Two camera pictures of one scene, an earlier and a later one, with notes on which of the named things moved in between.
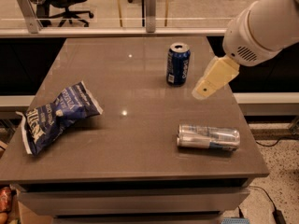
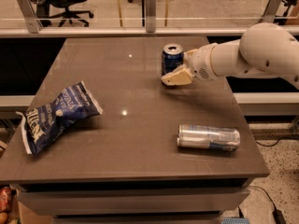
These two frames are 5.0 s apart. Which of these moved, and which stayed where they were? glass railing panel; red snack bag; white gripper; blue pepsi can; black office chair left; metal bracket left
Moved: white gripper; blue pepsi can
Stayed: glass railing panel; red snack bag; metal bracket left; black office chair left
